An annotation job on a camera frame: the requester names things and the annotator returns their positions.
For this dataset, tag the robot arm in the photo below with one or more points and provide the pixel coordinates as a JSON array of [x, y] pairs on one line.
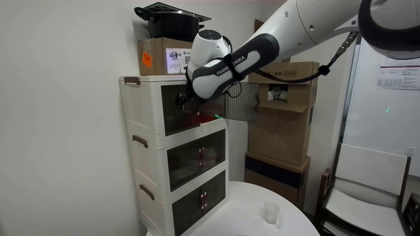
[[295, 26]]

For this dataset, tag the wall socket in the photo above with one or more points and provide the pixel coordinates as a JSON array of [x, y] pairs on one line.
[[410, 151]]

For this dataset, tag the black pot with lid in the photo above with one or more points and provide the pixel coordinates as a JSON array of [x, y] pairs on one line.
[[172, 24]]

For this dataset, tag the stack of cardboard boxes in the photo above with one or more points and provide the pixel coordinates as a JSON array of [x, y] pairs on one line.
[[282, 131]]

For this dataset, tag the dark translucent cabinet door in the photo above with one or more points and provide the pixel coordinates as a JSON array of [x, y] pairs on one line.
[[187, 216], [241, 105], [177, 118], [215, 150], [216, 193], [183, 170]]

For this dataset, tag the white plastic storage cabinet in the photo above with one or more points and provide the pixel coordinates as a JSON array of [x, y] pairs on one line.
[[147, 108]]

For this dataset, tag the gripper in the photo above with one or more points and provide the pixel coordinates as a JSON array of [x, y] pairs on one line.
[[184, 100]]

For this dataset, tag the red object in cabinet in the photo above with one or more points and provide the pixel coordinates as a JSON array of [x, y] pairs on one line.
[[208, 117]]

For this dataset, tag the white cushioned wooden chair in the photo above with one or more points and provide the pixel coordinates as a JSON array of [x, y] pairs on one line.
[[367, 196]]

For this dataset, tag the dark wooden furniture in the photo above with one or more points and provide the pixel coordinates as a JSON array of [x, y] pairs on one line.
[[412, 216]]

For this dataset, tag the cardboard box with orange sticker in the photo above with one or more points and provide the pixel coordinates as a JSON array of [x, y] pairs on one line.
[[157, 59]]

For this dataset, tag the printed paper notice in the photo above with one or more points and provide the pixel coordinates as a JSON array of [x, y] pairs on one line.
[[398, 75]]

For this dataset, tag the clear plastic measuring cup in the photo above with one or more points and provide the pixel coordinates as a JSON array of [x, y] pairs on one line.
[[271, 213]]

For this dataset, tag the whiteboard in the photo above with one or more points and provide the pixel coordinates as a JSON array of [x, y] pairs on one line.
[[370, 118]]

